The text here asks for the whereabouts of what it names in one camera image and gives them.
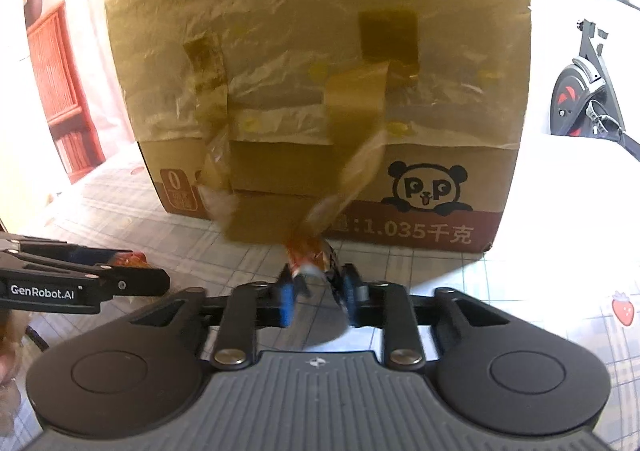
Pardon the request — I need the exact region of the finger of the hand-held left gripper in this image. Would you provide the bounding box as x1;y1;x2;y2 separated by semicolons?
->
0;264;171;315
0;232;136;267

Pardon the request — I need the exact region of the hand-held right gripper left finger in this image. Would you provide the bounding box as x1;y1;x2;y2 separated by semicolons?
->
127;263;311;369

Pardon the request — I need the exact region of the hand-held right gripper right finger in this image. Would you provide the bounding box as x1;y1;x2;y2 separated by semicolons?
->
340;263;506;369

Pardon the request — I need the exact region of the small red snack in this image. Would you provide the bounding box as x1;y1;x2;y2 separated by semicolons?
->
280;230;346;292

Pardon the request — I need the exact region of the amber candy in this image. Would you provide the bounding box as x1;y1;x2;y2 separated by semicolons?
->
107;251;149;272

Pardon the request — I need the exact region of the cardboard box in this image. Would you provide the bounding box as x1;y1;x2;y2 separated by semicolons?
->
104;0;532;254

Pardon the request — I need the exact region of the checked tablecloth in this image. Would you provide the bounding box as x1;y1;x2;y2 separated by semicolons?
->
0;154;640;382

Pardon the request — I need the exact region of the brown tape strip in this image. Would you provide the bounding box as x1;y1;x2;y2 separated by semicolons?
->
182;34;238;204
322;8;418;212

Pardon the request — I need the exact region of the clear plastic box liner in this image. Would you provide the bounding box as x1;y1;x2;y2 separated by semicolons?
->
104;0;532;149

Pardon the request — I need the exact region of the black exercise bike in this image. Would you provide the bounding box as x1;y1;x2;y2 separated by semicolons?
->
527;0;640;159

